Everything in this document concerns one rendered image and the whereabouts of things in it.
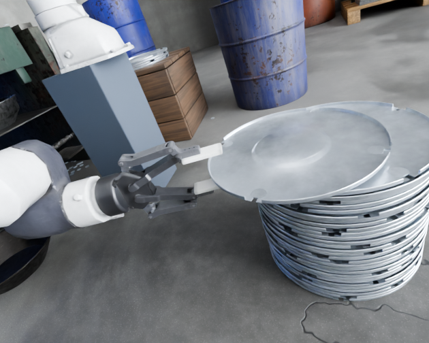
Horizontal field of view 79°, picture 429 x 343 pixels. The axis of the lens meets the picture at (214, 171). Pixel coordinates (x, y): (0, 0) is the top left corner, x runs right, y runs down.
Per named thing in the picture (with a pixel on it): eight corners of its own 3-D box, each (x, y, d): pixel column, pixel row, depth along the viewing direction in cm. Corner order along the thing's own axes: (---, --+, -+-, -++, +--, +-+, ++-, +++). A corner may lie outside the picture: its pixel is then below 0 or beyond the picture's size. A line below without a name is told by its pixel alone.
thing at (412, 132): (340, 94, 58) (340, 90, 58) (501, 135, 34) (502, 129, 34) (224, 143, 55) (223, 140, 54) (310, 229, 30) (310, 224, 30)
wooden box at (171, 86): (208, 108, 153) (188, 45, 135) (191, 139, 123) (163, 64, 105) (150, 120, 166) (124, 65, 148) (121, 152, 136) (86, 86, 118)
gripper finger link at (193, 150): (173, 157, 45) (166, 143, 44) (200, 150, 45) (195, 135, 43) (172, 162, 44) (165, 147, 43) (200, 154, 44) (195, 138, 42)
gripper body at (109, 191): (109, 227, 47) (157, 215, 46) (85, 191, 43) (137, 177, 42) (120, 201, 54) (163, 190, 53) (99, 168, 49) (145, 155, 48)
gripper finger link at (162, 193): (133, 197, 46) (135, 203, 47) (197, 197, 47) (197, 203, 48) (138, 184, 49) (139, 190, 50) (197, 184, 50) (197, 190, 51)
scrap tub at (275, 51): (312, 75, 149) (304, -25, 124) (311, 104, 118) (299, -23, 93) (242, 89, 166) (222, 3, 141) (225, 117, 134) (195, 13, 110)
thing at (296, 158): (250, 113, 62) (250, 110, 62) (398, 107, 45) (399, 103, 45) (177, 188, 44) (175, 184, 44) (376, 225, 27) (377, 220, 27)
